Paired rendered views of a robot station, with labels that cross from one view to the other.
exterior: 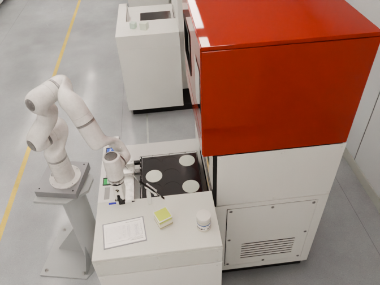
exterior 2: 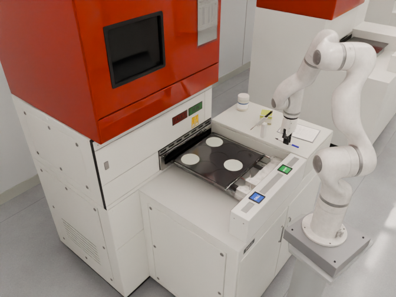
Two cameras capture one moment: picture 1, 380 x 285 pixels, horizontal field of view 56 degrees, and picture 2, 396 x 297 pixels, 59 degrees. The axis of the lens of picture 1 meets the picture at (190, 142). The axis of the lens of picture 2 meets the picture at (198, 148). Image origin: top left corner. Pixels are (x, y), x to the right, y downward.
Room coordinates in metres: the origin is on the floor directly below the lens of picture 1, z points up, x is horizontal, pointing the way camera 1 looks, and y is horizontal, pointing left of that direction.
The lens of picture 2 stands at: (2.65, 1.11, 2.04)
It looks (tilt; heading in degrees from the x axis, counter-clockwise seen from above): 35 degrees down; 224
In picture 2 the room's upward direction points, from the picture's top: straight up
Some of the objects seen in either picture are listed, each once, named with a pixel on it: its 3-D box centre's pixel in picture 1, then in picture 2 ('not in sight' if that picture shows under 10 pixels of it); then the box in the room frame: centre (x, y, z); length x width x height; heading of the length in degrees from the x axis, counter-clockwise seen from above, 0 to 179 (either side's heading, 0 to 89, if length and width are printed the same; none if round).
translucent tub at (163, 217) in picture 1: (163, 218); (266, 117); (1.08, 0.15, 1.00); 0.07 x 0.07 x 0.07; 28
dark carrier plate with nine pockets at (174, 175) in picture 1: (171, 175); (218, 157); (1.47, 0.12, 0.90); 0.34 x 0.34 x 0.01; 4
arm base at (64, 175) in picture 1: (61, 167); (329, 214); (1.51, 0.78, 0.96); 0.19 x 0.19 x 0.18
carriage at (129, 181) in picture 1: (127, 185); (261, 180); (1.43, 0.39, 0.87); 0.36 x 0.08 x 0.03; 4
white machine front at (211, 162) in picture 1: (203, 135); (162, 139); (1.68, -0.08, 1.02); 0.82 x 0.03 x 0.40; 4
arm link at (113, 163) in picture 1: (113, 165); (293, 98); (1.22, 0.37, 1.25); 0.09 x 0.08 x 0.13; 153
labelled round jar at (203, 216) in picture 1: (203, 220); (243, 102); (1.04, -0.05, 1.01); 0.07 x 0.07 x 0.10
